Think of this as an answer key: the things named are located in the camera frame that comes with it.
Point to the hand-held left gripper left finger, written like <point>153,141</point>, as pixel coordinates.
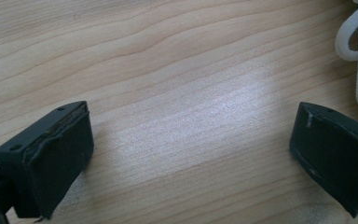
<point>52,158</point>

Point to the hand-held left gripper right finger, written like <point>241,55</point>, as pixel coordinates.
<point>338,149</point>

